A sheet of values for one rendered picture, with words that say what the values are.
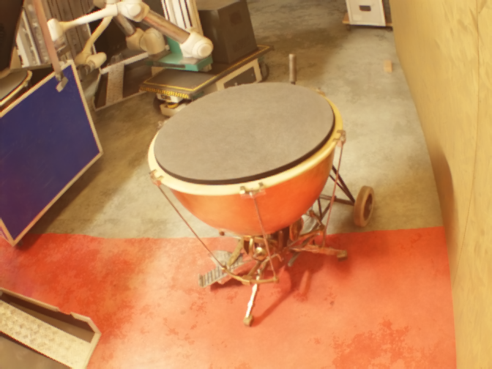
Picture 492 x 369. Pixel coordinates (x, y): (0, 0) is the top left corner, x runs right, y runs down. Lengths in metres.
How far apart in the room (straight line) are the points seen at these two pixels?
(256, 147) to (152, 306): 1.04
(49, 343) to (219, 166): 1.35
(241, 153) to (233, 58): 2.09
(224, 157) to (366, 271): 0.94
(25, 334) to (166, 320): 0.85
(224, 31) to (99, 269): 1.95
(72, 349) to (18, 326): 0.39
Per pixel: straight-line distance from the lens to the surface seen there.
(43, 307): 2.43
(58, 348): 2.29
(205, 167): 1.52
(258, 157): 1.50
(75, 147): 3.09
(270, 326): 2.02
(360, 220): 2.27
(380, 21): 4.87
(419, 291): 2.08
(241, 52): 3.63
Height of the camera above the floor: 1.64
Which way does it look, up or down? 38 degrees down
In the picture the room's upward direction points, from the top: 14 degrees counter-clockwise
